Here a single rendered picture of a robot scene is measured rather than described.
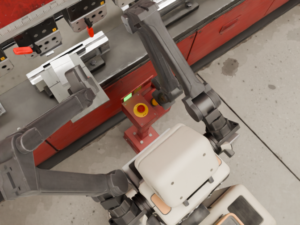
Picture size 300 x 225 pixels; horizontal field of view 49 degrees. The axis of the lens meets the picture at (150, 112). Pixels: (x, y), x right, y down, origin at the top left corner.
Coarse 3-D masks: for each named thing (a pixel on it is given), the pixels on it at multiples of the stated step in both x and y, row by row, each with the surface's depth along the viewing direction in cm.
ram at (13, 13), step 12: (0, 0) 89; (12, 0) 92; (24, 0) 95; (36, 0) 98; (48, 0) 101; (72, 0) 108; (0, 12) 93; (12, 12) 96; (24, 12) 99; (48, 12) 106; (0, 24) 97; (24, 24) 103; (12, 36) 104
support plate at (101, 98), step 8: (72, 56) 141; (80, 64) 140; (48, 72) 138; (88, 72) 139; (48, 80) 137; (56, 80) 137; (56, 88) 136; (64, 88) 136; (56, 96) 135; (64, 96) 135; (96, 96) 136; (104, 96) 136; (96, 104) 135; (80, 112) 134; (88, 112) 134; (72, 120) 133
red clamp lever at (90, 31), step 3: (84, 18) 119; (84, 21) 119; (87, 21) 118; (90, 21) 119; (87, 24) 118; (90, 24) 118; (87, 27) 122; (90, 27) 121; (87, 30) 123; (90, 30) 122; (90, 33) 124; (93, 33) 126; (90, 36) 126; (93, 36) 127
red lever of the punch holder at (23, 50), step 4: (32, 44) 113; (16, 48) 107; (20, 48) 107; (24, 48) 109; (28, 48) 110; (32, 48) 111; (36, 48) 112; (16, 52) 106; (20, 52) 107; (24, 52) 108; (28, 52) 109; (32, 52) 111; (36, 52) 113; (40, 52) 113
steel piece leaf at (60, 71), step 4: (64, 64) 140; (68, 64) 140; (72, 64) 140; (56, 68) 139; (60, 68) 139; (64, 68) 139; (68, 68) 139; (56, 72) 138; (60, 72) 138; (64, 72) 138; (60, 76) 138; (64, 76) 138; (60, 80) 137; (64, 80) 137; (64, 84) 135; (68, 84) 137
